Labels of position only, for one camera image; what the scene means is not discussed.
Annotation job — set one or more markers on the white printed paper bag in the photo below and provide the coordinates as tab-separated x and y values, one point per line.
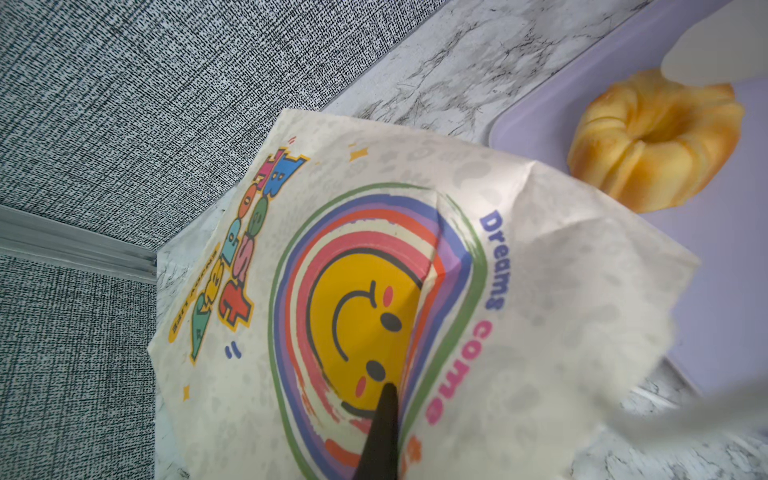
512	306

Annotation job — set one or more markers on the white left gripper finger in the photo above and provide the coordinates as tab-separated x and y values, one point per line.
742	409

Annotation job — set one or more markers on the yellow bundt fake bread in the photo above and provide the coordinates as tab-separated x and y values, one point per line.
653	144

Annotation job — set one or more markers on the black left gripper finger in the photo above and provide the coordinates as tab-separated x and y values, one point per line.
379	458

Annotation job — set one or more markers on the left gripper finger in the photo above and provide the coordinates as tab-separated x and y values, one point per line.
727	47

